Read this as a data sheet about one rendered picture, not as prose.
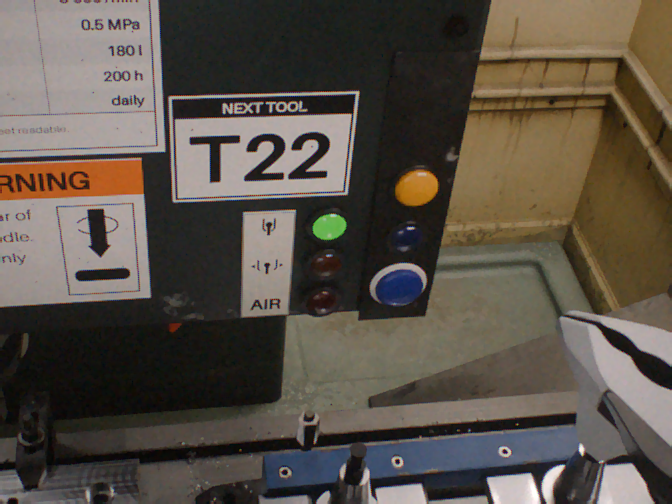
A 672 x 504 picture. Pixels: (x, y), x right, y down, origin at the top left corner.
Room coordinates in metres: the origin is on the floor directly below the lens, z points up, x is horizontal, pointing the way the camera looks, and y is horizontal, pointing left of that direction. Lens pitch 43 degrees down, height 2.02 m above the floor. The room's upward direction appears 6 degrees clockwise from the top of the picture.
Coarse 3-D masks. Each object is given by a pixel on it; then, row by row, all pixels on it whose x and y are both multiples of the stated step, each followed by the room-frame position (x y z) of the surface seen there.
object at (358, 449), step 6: (354, 444) 0.51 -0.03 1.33; (360, 444) 0.51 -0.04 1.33; (354, 450) 0.50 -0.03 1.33; (360, 450) 0.50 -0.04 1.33; (366, 450) 0.50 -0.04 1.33; (354, 456) 0.49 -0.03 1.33; (360, 456) 0.49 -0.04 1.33; (348, 462) 0.50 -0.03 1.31; (354, 462) 0.50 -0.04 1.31; (360, 462) 0.50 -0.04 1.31; (348, 468) 0.50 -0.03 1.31; (354, 468) 0.50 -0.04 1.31; (360, 468) 0.50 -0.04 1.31; (348, 474) 0.50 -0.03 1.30; (354, 474) 0.49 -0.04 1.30; (360, 474) 0.49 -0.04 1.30; (354, 480) 0.49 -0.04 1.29
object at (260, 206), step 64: (192, 0) 0.42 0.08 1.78; (256, 0) 0.43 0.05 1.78; (320, 0) 0.43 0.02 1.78; (384, 0) 0.44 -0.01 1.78; (448, 0) 0.45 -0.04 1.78; (192, 64) 0.42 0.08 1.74; (256, 64) 0.43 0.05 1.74; (320, 64) 0.43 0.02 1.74; (384, 64) 0.44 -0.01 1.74; (192, 256) 0.42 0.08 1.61; (0, 320) 0.39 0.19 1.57; (64, 320) 0.40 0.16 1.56; (128, 320) 0.41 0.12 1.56; (192, 320) 0.42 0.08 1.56
